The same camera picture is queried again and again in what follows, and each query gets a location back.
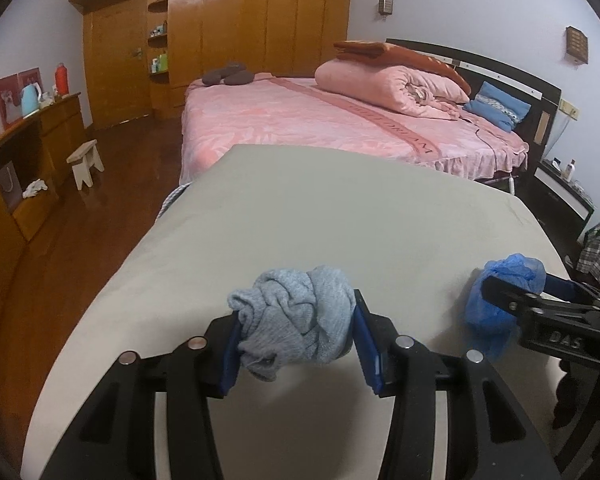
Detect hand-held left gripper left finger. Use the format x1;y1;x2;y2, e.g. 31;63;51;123
37;310;246;480

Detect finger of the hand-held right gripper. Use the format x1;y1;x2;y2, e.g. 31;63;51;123
481;274;597;320
544;279;600;307

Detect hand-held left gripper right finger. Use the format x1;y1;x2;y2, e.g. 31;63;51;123
352;288;563;480

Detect blue plastic shoe cover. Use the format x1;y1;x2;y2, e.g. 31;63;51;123
464;253;547;361

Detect grey knitted sock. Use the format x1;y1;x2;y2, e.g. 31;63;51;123
227;263;357;381

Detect dark nightstand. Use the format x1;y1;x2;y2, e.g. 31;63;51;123
527;159;597;261

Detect blue pillow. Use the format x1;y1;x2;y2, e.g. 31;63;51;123
462;81;532;133

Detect dark wooden headboard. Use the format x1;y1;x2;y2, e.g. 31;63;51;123
385;38;563;181

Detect pink covered bed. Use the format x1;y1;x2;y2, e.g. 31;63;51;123
178;38;563;193

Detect small white wooden stool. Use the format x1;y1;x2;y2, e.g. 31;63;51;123
66;140;106;191

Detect wooden desk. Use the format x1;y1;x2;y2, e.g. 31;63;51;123
0;91;88;411

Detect folded pink quilt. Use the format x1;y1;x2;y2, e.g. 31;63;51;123
314;58;471;120

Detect grey paper bag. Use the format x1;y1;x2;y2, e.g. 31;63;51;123
0;160;23;211

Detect grey plush slippers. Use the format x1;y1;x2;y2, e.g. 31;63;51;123
201;62;257;86

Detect wooden door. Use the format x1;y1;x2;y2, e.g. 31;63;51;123
82;0;153;131

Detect light blue kettle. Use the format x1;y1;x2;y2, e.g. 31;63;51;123
20;83;43;117

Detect wooden wardrobe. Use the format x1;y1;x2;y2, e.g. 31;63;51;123
68;0;355;131

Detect thin dark cable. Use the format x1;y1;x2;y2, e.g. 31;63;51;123
462;117;503;171

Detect wooden wall lamp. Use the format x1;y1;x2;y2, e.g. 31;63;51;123
566;26;589;64

